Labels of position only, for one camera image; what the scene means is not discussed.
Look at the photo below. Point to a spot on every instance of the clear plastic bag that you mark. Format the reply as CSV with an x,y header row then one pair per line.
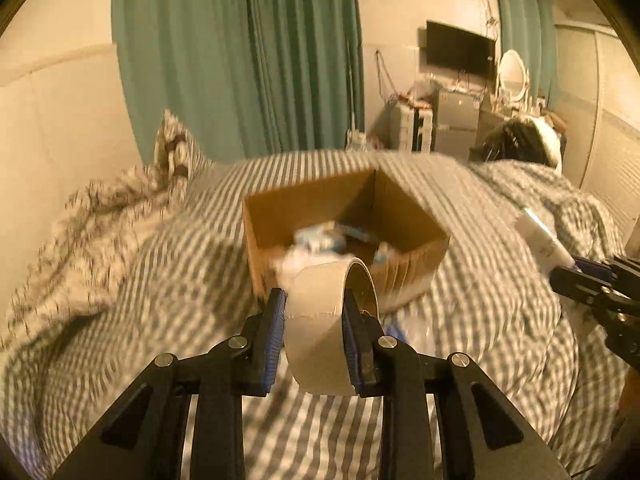
x,y
410,327

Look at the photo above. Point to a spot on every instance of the oval white vanity mirror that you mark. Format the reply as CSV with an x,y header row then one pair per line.
x,y
512,72

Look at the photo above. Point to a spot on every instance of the wide green curtain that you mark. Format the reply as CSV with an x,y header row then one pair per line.
x,y
225,60

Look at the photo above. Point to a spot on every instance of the wall-mounted black television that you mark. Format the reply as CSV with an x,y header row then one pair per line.
x,y
457,50

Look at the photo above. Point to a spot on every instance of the cardboard box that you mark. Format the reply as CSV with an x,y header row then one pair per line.
x,y
400,230

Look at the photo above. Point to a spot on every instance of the patterned pillow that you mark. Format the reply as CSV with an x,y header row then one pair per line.
x,y
175,145

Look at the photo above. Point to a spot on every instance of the dark clothes heap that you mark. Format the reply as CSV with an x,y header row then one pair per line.
x,y
515,140

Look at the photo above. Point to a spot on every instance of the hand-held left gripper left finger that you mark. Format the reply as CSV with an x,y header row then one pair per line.
x,y
274,330

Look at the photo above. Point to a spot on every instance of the items inside cardboard box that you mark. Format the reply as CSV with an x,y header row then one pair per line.
x,y
315,240

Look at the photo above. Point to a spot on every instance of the grey striped blanket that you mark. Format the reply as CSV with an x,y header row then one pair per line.
x,y
150,285

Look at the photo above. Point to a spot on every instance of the white sliding wardrobe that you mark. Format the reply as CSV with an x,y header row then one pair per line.
x,y
610,120

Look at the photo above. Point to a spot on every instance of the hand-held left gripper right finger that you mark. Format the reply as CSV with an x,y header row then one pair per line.
x,y
351,345

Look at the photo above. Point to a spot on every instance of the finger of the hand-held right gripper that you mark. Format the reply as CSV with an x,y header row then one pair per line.
x,y
595,269
575,282

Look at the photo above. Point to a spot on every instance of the beige tape roll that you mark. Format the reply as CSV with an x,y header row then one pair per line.
x,y
315,310

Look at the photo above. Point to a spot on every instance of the beige padded headboard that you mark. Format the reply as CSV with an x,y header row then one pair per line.
x,y
60,135

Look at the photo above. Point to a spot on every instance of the narrow green curtain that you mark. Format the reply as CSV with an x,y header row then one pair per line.
x,y
525,25

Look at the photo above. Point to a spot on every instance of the flat blue box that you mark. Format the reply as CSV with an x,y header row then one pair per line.
x,y
360,232

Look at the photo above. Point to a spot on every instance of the white storage cart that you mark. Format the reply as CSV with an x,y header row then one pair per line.
x,y
412,125

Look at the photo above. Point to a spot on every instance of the white cosmetic tube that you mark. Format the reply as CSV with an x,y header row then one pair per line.
x,y
542,240

